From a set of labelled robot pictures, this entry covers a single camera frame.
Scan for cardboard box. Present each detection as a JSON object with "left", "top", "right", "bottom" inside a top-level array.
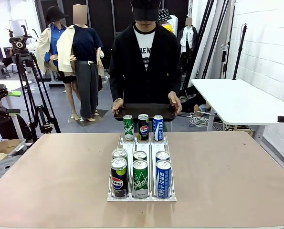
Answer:
[{"left": 0, "top": 139, "right": 27, "bottom": 166}]

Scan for person torso black cardigan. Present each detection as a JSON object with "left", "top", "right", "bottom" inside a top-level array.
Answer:
[{"left": 109, "top": 21, "right": 182, "bottom": 105}]

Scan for blue Pocari Sweat can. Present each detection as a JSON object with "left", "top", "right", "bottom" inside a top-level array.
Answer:
[
  {"left": 155, "top": 150, "right": 170, "bottom": 163},
  {"left": 156, "top": 159, "right": 172, "bottom": 199},
  {"left": 153, "top": 115, "right": 164, "bottom": 142}
]

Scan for large white table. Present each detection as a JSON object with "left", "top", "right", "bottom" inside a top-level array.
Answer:
[{"left": 190, "top": 78, "right": 284, "bottom": 145}]

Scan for black brimmed hat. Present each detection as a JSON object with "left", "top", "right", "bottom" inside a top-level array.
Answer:
[{"left": 45, "top": 6, "right": 69, "bottom": 25}]

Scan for lying figure dark trousers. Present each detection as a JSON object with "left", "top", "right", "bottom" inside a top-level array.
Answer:
[{"left": 179, "top": 87, "right": 211, "bottom": 117}]

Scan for mannequin bucket hat yellow hoodie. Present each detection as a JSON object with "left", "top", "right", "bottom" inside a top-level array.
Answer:
[{"left": 158, "top": 8, "right": 179, "bottom": 36}]

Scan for small white table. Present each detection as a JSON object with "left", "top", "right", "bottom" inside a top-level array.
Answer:
[{"left": 0, "top": 80, "right": 34, "bottom": 140}]

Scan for dark brown serving tray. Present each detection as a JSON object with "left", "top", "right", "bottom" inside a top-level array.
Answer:
[{"left": 113, "top": 103, "right": 177, "bottom": 122}]

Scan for mannequin white jacket black clothes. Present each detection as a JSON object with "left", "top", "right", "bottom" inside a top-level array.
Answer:
[{"left": 177, "top": 17, "right": 199, "bottom": 73}]

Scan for black camera tripod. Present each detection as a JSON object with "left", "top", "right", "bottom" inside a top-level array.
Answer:
[{"left": 7, "top": 25, "right": 62, "bottom": 143}]

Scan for black leaning poles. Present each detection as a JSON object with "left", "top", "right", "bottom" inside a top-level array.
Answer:
[{"left": 196, "top": 0, "right": 231, "bottom": 80}]

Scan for person's right hand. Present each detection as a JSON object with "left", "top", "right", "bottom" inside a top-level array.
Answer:
[{"left": 112, "top": 98, "right": 125, "bottom": 115}]

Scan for green Chilsung cider can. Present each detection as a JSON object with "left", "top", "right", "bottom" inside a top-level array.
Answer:
[
  {"left": 132, "top": 159, "right": 149, "bottom": 198},
  {"left": 122, "top": 114, "right": 135, "bottom": 142},
  {"left": 133, "top": 150, "right": 147, "bottom": 163}
]

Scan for black cap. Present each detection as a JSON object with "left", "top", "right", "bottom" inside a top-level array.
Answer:
[{"left": 130, "top": 0, "right": 161, "bottom": 21}]

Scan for white can dispenser rack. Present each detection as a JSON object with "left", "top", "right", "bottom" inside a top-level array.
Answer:
[{"left": 106, "top": 133, "right": 177, "bottom": 202}]

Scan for person's right forearm black sleeve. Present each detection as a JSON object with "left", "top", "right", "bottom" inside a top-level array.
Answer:
[{"left": 109, "top": 69, "right": 126, "bottom": 104}]

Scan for black light stand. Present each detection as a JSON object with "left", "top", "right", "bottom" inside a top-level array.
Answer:
[{"left": 231, "top": 23, "right": 249, "bottom": 81}]

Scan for grey plastic stool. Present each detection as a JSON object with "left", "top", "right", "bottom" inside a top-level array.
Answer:
[{"left": 0, "top": 64, "right": 11, "bottom": 79}]

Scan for mannequin navy top grey trousers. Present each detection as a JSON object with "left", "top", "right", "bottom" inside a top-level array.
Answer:
[{"left": 56, "top": 4, "right": 105, "bottom": 122}]

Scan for black round base plate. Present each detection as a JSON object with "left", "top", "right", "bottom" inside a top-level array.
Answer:
[{"left": 0, "top": 155, "right": 21, "bottom": 190}]

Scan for white cable coil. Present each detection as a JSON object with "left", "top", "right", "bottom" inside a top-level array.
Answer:
[{"left": 189, "top": 111, "right": 212, "bottom": 128}]

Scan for person's left hand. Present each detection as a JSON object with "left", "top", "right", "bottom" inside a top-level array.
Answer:
[{"left": 168, "top": 91, "right": 183, "bottom": 115}]

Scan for person's left forearm black sleeve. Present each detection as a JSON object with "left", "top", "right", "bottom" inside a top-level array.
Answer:
[{"left": 167, "top": 68, "right": 182, "bottom": 96}]

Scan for black Pepsi can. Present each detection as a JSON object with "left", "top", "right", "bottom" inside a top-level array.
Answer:
[
  {"left": 137, "top": 114, "right": 149, "bottom": 141},
  {"left": 112, "top": 148, "right": 128, "bottom": 163},
  {"left": 110, "top": 157, "right": 129, "bottom": 198}
]

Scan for black backpack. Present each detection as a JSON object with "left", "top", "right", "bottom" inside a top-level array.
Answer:
[{"left": 0, "top": 114, "right": 32, "bottom": 142}]

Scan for mannequin blue shirt cream coat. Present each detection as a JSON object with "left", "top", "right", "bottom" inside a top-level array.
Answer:
[{"left": 35, "top": 22, "right": 70, "bottom": 96}]

